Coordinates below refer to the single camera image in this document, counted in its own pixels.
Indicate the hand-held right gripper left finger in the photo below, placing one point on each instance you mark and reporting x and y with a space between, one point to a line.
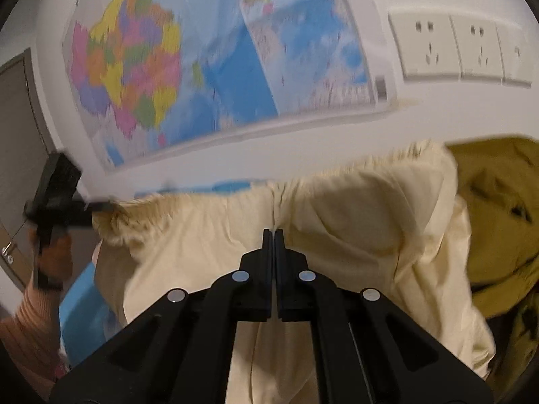
267 261

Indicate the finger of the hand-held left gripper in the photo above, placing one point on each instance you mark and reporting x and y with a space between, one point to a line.
103 207

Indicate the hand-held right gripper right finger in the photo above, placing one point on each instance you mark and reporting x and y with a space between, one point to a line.
281 261

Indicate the cream garment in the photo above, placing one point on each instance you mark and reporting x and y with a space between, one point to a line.
358 227

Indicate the person's left forearm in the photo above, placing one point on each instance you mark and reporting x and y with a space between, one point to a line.
29 328

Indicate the person's left hand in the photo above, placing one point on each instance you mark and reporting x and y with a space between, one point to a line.
57 259

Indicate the grey door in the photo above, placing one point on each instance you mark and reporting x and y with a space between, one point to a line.
21 134

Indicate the olive green garment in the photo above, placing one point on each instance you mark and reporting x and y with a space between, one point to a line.
497 202

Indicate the colourful wall map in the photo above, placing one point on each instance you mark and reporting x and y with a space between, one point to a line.
147 50

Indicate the white wall socket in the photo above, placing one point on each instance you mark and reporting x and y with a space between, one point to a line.
478 48
425 44

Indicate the white wall switch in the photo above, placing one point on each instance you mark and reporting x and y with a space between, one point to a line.
516 57

